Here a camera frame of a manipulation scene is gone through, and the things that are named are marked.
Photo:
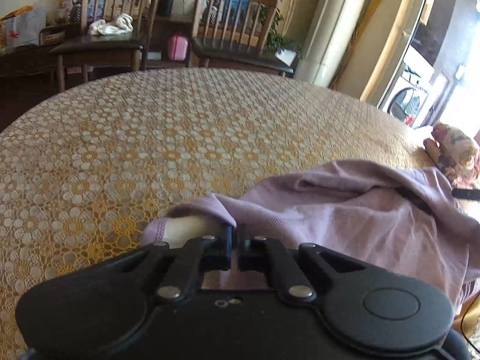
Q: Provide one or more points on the black speaker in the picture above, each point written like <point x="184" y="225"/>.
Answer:
<point x="166" y="3"/>

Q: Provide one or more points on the front-load washing machine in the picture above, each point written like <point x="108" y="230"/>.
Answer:
<point x="408" y="93"/>

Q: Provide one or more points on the folded floral fleece blanket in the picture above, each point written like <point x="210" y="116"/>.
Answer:
<point x="455" y="153"/>

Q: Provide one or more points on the pink plastic container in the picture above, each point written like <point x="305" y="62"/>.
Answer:
<point x="178" y="47"/>

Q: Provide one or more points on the white crumpled cloth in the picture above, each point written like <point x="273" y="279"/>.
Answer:
<point x="112" y="26"/>

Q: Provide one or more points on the grey gift bag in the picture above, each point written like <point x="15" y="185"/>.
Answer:
<point x="26" y="26"/>

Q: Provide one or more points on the lilac shirt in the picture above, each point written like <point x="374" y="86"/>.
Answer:
<point x="337" y="217"/>

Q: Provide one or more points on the small cardboard box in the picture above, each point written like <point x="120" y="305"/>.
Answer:
<point x="52" y="36"/>

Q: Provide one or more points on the white standing air conditioner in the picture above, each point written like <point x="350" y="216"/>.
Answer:
<point x="330" y="26"/>

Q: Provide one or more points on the white square planter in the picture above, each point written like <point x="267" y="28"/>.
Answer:
<point x="287" y="58"/>

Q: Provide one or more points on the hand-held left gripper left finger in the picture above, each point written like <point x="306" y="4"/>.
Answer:
<point x="227" y="245"/>

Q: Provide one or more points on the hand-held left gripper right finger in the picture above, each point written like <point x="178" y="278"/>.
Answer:
<point x="243" y="258"/>

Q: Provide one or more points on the wooden chair black seat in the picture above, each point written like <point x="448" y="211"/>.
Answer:
<point x="236" y="50"/>
<point x="97" y="47"/>

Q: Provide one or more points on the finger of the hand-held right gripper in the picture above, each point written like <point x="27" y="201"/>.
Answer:
<point x="467" y="194"/>

